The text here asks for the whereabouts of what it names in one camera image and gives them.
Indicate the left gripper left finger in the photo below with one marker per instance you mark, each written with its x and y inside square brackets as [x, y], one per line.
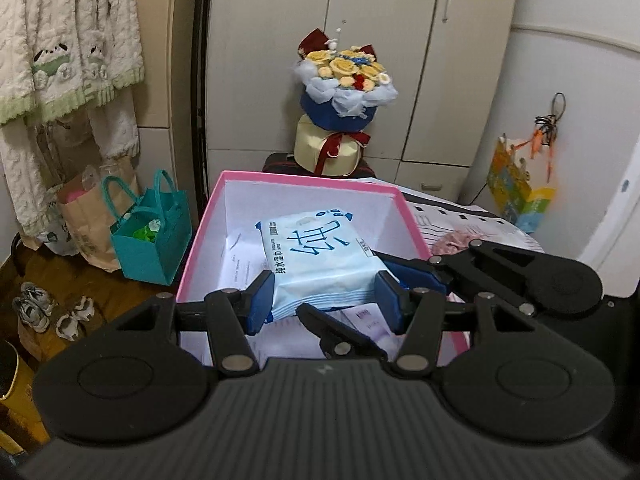
[228, 317]

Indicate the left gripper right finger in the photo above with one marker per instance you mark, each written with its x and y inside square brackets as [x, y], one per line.
[500, 335]

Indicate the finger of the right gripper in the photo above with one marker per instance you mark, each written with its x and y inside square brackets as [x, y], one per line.
[411, 273]
[337, 340]

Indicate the blue wet wipes pack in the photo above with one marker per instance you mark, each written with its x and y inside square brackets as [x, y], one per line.
[318, 258]

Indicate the pink floral scrunchie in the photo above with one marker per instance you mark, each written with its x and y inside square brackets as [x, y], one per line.
[453, 242]

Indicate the white paper sheet in box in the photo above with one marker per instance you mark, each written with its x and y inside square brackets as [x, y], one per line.
[242, 260]

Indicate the striped white tablecloth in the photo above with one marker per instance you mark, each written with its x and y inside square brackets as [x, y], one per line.
[436, 217]

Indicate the pink cardboard box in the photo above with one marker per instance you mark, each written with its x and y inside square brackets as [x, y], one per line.
[254, 219]

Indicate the colourful paper gift bag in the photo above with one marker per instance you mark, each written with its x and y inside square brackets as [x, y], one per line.
[521, 180]

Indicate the teal tote bag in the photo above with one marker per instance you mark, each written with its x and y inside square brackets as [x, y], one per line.
[152, 236]

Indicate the white door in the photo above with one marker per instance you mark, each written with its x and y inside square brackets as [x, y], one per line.
[613, 250]

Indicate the cream gift box red ribbon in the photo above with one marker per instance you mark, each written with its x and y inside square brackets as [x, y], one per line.
[327, 153]

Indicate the black keys on hook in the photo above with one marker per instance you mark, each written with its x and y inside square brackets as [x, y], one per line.
[547, 125]

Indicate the brown paper bag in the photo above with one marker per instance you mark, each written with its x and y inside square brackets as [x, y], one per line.
[87, 216]

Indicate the flower bouquet blue wrap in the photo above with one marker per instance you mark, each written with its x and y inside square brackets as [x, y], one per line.
[341, 88]

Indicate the beige wardrobe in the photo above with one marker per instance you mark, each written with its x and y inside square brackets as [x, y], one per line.
[407, 84]

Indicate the cream knitted cardigan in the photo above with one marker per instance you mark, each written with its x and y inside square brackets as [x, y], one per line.
[59, 57]

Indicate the black clothes rack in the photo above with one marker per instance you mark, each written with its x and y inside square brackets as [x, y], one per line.
[198, 97]

